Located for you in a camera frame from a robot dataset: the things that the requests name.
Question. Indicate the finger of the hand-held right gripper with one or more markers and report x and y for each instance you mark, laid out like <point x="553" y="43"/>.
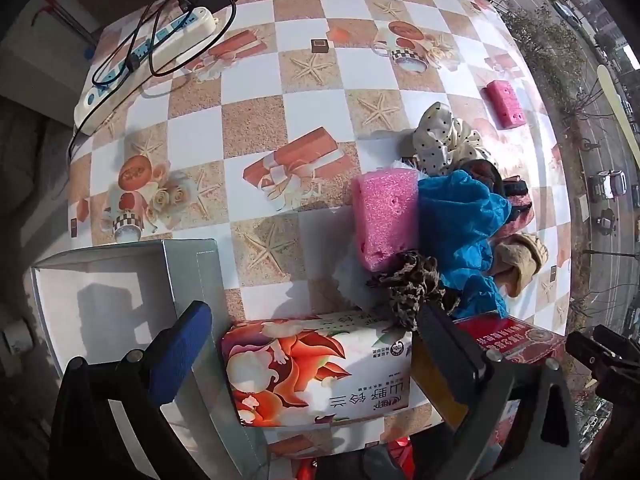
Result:
<point x="595" y="350"/>

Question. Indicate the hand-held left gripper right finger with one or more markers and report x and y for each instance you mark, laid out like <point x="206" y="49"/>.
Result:
<point x="445" y="340"/>

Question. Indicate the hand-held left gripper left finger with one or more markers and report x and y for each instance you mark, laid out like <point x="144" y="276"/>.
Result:
<point x="180" y="355"/>

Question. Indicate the floral tissue pack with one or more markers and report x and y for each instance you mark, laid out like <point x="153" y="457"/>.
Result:
<point x="310" y="370"/>

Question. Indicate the yellow sponge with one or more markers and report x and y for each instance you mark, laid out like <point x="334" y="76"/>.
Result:
<point x="440" y="390"/>

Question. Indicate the leopard print scrunchie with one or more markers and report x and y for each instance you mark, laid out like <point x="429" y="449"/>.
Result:
<point x="415" y="280"/>

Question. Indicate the red printed packet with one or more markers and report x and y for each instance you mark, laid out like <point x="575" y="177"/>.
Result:
<point x="520" y="340"/>

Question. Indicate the white cardboard box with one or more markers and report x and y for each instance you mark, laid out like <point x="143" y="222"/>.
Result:
<point x="105" y="300"/>

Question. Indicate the beige scrunchie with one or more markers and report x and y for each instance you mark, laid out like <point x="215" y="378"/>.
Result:
<point x="522" y="260"/>

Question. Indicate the blue cloth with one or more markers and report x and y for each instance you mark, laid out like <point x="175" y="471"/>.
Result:
<point x="455" y="225"/>

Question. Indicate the red plastic bag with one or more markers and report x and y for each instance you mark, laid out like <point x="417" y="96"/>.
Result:
<point x="400" y="452"/>

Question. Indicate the large pink foam sponge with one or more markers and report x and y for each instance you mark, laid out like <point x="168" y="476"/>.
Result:
<point x="387" y="215"/>

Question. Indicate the dark red scrunchie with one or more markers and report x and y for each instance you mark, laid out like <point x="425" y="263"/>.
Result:
<point x="517" y="200"/>

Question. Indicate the white car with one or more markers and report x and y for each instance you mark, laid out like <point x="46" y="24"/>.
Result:
<point x="609" y="184"/>

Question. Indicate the cream polka dot scrunchie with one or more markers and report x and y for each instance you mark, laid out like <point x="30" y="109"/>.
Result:
<point x="445" y="142"/>

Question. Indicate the small pink foam sponge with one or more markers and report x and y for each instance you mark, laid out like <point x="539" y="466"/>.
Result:
<point x="505" y="102"/>

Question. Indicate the white power strip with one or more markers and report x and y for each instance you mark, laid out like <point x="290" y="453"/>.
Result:
<point x="150" y="55"/>

